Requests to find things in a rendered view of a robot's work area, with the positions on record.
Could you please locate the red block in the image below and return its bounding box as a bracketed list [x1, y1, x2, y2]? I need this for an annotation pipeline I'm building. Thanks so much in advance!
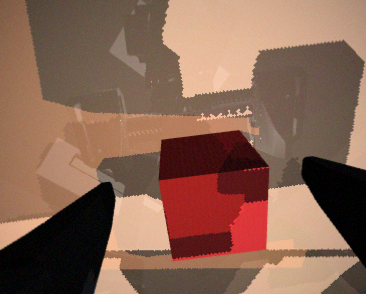
[159, 130, 269, 261]

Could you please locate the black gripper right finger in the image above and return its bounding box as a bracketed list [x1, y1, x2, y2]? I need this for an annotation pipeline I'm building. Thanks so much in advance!
[301, 156, 366, 268]

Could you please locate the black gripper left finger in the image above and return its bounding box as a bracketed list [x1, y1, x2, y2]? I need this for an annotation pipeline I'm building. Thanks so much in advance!
[0, 182, 116, 294]

